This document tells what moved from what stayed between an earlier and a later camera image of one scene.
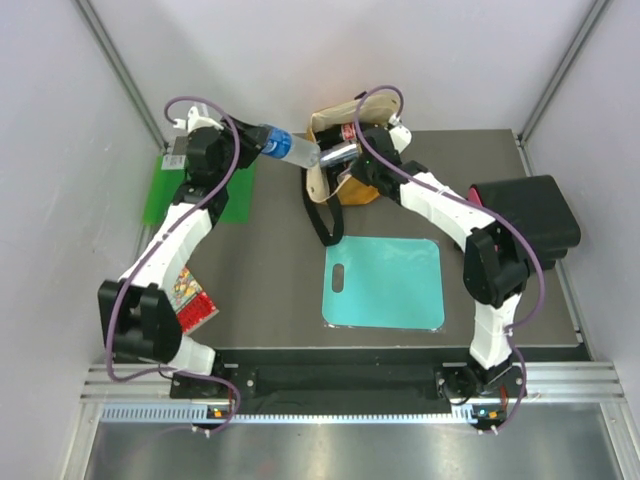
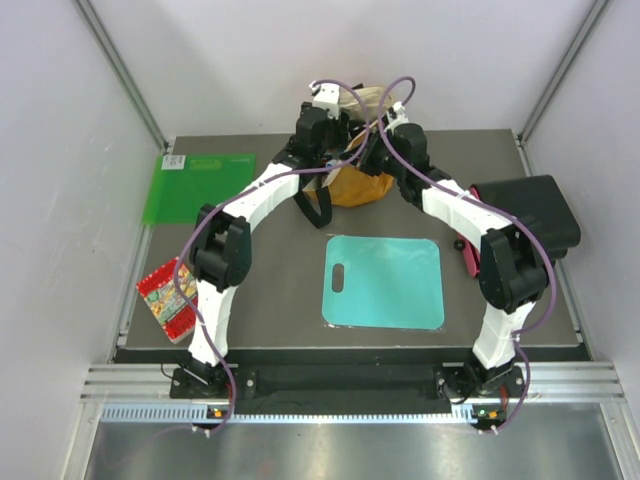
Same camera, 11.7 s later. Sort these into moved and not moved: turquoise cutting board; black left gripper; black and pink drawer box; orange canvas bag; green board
Moved: black left gripper; orange canvas bag
Not moved: turquoise cutting board; green board; black and pink drawer box
